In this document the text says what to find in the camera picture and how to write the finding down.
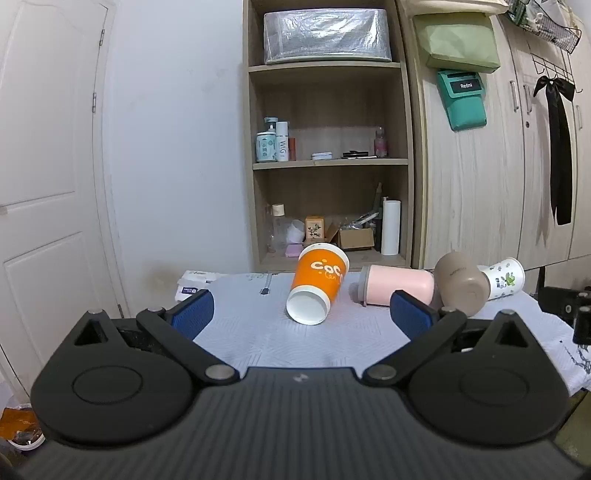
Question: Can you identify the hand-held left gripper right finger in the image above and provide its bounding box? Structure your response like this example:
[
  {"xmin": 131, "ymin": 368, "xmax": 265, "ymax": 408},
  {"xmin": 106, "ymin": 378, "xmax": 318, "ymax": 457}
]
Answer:
[{"xmin": 362, "ymin": 290, "xmax": 532, "ymax": 387}]

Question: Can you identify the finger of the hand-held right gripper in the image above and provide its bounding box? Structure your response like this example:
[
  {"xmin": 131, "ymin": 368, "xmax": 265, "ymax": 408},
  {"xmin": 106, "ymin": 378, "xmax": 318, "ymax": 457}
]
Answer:
[
  {"xmin": 539, "ymin": 285, "xmax": 579, "ymax": 320},
  {"xmin": 572, "ymin": 290, "xmax": 591, "ymax": 345}
]

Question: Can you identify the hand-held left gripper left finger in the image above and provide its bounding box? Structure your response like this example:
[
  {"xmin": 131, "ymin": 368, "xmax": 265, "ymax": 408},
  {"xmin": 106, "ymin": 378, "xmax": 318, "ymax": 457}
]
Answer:
[{"xmin": 73, "ymin": 290, "xmax": 241, "ymax": 385}]

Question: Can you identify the orange paper cup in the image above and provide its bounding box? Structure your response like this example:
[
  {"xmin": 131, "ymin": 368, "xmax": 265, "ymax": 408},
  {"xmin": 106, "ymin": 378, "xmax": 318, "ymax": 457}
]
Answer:
[{"xmin": 286, "ymin": 243, "xmax": 351, "ymax": 326}]

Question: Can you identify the pink cup with grey lid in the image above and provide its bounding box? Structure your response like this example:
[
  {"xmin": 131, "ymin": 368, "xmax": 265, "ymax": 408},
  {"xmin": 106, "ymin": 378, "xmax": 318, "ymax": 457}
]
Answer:
[{"xmin": 347, "ymin": 264, "xmax": 436, "ymax": 308}]

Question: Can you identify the white printed paper cup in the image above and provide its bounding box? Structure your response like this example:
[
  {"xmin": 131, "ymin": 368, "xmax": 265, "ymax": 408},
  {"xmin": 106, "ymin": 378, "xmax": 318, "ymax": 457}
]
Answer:
[{"xmin": 477, "ymin": 257, "xmax": 526, "ymax": 301}]

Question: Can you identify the brown plastic cup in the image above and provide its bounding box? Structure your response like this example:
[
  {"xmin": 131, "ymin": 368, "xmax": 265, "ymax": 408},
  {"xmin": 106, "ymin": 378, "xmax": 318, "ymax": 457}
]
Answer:
[{"xmin": 433, "ymin": 251, "xmax": 491, "ymax": 318}]

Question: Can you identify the white tissue packet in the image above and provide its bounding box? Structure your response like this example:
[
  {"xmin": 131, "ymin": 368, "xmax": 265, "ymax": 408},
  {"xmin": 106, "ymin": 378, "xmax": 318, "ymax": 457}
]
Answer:
[{"xmin": 175, "ymin": 270, "xmax": 228, "ymax": 304}]

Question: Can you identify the white paper roll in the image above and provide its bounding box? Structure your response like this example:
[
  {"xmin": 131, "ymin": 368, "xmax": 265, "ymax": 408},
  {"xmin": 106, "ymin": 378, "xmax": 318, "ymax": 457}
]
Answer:
[{"xmin": 381, "ymin": 199, "xmax": 402, "ymax": 256}]

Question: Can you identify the white table cloth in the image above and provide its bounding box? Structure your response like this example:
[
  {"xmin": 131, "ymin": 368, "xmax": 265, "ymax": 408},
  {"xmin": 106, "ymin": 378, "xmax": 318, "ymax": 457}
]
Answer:
[{"xmin": 193, "ymin": 271, "xmax": 591, "ymax": 397}]

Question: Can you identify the open cardboard box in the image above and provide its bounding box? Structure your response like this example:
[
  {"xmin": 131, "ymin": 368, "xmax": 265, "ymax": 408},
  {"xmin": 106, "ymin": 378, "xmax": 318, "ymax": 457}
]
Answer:
[{"xmin": 325, "ymin": 221, "xmax": 376, "ymax": 251}]

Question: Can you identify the clear bottle with cream cap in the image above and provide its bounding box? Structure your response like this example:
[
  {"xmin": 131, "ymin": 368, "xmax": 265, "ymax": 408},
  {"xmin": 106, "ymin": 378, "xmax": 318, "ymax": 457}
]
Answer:
[{"xmin": 266, "ymin": 203, "xmax": 287, "ymax": 254}]

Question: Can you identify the wooden wardrobe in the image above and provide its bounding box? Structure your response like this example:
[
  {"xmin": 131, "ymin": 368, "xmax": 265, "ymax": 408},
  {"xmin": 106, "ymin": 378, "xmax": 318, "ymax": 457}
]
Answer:
[{"xmin": 397, "ymin": 0, "xmax": 591, "ymax": 294}]

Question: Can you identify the black ribbon bow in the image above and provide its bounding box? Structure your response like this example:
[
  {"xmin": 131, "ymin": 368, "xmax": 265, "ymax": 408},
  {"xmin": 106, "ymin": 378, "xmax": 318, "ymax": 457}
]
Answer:
[{"xmin": 533, "ymin": 76, "xmax": 577, "ymax": 226}]

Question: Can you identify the teal pump bottle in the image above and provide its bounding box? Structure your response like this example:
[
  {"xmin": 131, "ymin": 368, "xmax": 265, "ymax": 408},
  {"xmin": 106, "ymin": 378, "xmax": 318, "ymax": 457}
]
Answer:
[{"xmin": 256, "ymin": 117, "xmax": 278, "ymax": 164}]

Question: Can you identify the white door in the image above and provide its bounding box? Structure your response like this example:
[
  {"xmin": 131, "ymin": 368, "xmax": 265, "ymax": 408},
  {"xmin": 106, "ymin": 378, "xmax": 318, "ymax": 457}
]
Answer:
[{"xmin": 0, "ymin": 0, "xmax": 131, "ymax": 409}]

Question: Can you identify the white tall box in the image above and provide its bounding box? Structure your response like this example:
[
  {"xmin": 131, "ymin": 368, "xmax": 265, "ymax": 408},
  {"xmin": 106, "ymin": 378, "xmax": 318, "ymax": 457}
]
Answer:
[{"xmin": 276, "ymin": 121, "xmax": 290, "ymax": 162}]

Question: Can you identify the white bowl with orange wrapper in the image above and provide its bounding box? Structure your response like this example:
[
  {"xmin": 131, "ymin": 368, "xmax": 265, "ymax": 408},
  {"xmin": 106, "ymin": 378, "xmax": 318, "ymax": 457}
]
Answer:
[{"xmin": 0, "ymin": 403, "xmax": 47, "ymax": 452}]

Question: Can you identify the teal bag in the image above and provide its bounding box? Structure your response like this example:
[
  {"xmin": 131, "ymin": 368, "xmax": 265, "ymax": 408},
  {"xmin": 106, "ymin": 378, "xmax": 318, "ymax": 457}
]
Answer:
[{"xmin": 436, "ymin": 69, "xmax": 488, "ymax": 133}]

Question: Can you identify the wooden shelf unit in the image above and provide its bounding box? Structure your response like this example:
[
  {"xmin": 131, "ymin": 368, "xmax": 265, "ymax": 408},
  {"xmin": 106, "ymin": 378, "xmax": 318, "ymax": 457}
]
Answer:
[{"xmin": 242, "ymin": 0, "xmax": 415, "ymax": 274}]

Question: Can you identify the olive green bag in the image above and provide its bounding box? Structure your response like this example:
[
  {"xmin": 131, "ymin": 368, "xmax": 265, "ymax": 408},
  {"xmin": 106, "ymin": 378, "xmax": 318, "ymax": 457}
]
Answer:
[{"xmin": 412, "ymin": 12, "xmax": 501, "ymax": 74}]

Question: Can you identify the silver storage box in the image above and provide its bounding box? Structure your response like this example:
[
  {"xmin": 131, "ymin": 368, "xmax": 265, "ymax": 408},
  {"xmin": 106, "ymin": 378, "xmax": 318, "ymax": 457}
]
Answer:
[{"xmin": 263, "ymin": 8, "xmax": 393, "ymax": 65}]

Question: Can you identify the black wire hook rack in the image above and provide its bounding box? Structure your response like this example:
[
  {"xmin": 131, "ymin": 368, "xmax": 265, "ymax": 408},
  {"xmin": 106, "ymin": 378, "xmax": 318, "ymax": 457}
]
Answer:
[{"xmin": 530, "ymin": 52, "xmax": 574, "ymax": 89}]

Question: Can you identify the black wire basket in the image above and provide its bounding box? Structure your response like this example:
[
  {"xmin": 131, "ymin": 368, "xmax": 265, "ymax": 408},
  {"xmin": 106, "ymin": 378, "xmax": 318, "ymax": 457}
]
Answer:
[{"xmin": 505, "ymin": 0, "xmax": 582, "ymax": 55}]

